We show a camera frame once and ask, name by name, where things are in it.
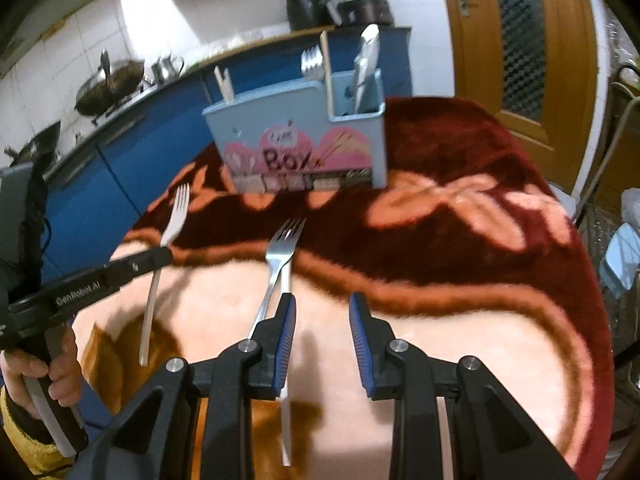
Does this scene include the light blue plastic container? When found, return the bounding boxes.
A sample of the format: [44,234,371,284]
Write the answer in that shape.
[597,224,640,297]

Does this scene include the black metal rack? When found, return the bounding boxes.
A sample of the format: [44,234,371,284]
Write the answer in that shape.
[574,59,640,411]

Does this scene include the white handled fork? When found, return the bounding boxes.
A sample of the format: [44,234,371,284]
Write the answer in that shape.
[138,183,191,366]

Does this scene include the person's left hand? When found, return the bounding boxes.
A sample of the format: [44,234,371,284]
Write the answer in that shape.
[0,327,84,419]

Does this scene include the wooden door with glass panel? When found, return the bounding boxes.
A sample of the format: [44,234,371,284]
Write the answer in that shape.
[434,0,602,197]

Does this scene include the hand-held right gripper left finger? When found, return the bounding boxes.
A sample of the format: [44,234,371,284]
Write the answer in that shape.
[75,292,299,480]

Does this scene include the steel table knife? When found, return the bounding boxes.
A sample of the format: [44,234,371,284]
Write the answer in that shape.
[352,24,381,114]

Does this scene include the black rice cooker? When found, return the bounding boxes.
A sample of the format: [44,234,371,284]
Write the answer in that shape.
[337,0,396,29]

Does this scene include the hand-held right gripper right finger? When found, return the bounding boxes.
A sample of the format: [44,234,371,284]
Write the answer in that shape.
[348,292,577,480]

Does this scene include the steel wok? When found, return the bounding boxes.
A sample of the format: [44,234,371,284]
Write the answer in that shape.
[74,59,146,116]

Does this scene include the steel fork with smiley handle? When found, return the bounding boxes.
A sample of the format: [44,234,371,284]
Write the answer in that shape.
[300,45,324,82]

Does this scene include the blue base cabinets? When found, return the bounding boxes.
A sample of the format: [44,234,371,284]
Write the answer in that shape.
[39,25,414,288]

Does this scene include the dark wok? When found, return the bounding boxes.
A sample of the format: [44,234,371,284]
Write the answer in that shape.
[4,119,62,172]

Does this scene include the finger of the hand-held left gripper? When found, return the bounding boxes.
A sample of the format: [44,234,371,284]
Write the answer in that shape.
[126,248,174,278]

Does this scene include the range hood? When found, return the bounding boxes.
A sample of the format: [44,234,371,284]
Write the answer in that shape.
[0,0,122,77]

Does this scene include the light blue utensil holder box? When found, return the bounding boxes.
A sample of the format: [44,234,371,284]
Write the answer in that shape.
[202,68,387,194]

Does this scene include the plain steel fork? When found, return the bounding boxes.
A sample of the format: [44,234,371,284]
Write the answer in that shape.
[248,218,307,342]

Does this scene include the steel kettle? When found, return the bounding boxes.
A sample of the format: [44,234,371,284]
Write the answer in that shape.
[151,54,185,84]

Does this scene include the metal ladle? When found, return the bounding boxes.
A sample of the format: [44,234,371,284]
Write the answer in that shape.
[98,48,113,92]

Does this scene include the black air fryer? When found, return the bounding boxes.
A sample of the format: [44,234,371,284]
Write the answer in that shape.
[285,0,337,31]

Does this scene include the gas stove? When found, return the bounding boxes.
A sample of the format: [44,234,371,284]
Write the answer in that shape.
[89,87,153,127]

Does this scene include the wooden chopstick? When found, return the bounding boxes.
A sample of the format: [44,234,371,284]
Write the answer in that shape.
[319,30,335,117]

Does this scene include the white cable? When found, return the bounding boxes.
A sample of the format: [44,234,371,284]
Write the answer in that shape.
[574,79,640,227]

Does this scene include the red floral blanket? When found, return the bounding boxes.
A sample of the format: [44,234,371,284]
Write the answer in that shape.
[75,95,617,480]

